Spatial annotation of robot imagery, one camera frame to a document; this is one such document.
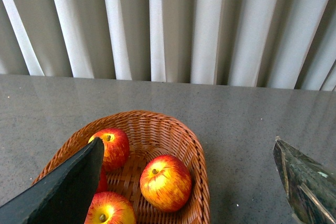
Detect red yellow apple front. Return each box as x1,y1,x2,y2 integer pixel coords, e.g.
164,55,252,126
85,191,137,224

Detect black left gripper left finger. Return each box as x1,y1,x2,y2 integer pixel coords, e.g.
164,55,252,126
1,137,104,223

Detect red apple under finger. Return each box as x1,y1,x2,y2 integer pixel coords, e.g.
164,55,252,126
96,168,108,193

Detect red yellow apple right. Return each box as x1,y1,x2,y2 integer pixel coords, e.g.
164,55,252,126
140,154,192,212

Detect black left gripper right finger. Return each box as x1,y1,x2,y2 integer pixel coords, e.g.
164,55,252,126
273,136,335,223

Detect red yellow apple back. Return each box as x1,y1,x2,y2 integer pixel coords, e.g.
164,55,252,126
88,127,130,172

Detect white pleated curtain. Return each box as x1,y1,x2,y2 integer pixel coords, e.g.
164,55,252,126
1,0,335,91

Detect red yellow apple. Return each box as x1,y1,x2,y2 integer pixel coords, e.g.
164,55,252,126
140,154,192,212
85,191,137,224
88,127,130,172

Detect brown wicker basket left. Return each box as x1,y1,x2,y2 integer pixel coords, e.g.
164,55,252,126
33,110,210,223

